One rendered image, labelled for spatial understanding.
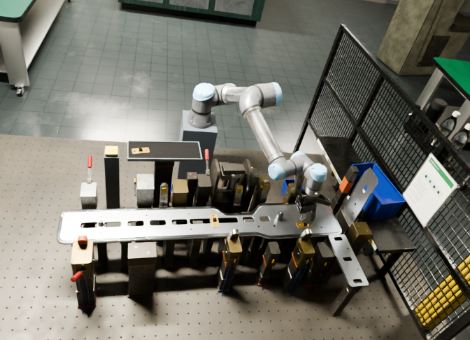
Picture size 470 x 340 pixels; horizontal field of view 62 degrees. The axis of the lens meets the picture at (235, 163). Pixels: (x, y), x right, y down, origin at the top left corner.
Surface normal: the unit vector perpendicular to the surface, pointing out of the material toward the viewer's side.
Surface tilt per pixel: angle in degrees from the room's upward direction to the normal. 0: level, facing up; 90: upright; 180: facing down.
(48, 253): 0
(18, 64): 90
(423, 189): 90
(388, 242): 0
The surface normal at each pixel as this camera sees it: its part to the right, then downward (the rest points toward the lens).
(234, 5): 0.12, 0.68
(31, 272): 0.18, -0.73
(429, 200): -0.96, 0.00
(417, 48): 0.34, 0.68
